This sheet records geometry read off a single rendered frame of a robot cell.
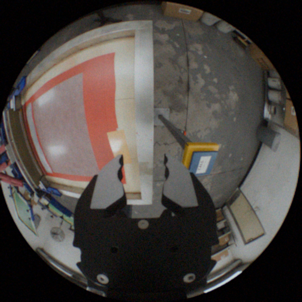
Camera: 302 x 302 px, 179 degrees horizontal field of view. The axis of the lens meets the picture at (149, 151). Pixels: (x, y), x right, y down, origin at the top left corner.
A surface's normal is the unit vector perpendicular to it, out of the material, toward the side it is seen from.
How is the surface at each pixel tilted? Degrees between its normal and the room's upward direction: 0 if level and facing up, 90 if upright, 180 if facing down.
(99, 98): 0
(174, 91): 0
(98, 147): 0
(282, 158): 90
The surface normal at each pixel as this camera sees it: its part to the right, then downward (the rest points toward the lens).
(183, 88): 0.04, 0.49
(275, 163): -1.00, 0.03
